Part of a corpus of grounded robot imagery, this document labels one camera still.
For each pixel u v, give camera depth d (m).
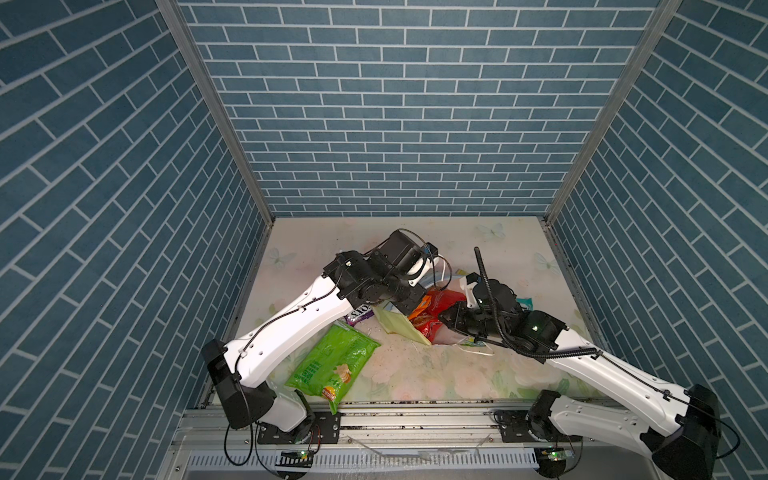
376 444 0.72
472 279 0.72
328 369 0.79
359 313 0.92
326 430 0.73
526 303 0.96
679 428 0.40
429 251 0.60
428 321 0.76
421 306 0.59
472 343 0.64
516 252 1.12
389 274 0.49
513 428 0.74
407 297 0.59
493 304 0.54
